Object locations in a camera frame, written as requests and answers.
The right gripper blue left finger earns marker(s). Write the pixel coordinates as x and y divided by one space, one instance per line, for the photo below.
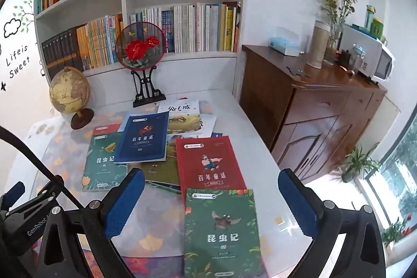
104 219

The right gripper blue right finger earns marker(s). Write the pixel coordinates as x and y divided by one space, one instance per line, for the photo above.
318 222

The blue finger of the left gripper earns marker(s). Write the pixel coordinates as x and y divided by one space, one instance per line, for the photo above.
13 194

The teal insect book 01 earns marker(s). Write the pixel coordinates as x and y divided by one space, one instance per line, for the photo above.
100 171

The blue fairy tale book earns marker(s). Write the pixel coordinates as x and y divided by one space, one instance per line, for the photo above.
144 139

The dark green insect book 02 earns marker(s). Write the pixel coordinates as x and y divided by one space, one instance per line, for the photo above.
221 234

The red fairy tale book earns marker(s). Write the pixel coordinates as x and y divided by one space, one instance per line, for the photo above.
208 163

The white yellow picture book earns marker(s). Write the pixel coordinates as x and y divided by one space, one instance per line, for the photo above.
186 119

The potted green plant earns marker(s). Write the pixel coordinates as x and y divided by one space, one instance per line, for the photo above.
358 162

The olive green book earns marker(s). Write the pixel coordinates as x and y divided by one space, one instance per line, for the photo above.
163 170

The window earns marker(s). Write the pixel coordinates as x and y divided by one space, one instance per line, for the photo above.
394 186

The red book with yellow figure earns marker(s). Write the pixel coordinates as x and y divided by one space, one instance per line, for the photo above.
112 128

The light blue cartoon book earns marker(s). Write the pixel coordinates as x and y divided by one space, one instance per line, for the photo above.
125 121

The wooden sideboard cabinet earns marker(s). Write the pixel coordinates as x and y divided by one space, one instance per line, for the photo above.
309 119

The antique yellow globe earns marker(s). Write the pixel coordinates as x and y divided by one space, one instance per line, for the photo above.
70 94

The black fan stand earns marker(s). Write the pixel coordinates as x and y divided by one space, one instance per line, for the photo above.
146 93

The white microwave oven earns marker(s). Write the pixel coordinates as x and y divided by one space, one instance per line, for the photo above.
369 56

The beige cylinder vase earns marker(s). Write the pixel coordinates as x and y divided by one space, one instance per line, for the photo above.
318 45

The blue tissue box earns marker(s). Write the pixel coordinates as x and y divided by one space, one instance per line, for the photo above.
285 47

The red flower round fan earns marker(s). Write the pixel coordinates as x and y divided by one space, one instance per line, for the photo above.
140 46

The green canister on microwave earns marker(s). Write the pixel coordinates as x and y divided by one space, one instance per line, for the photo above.
370 13

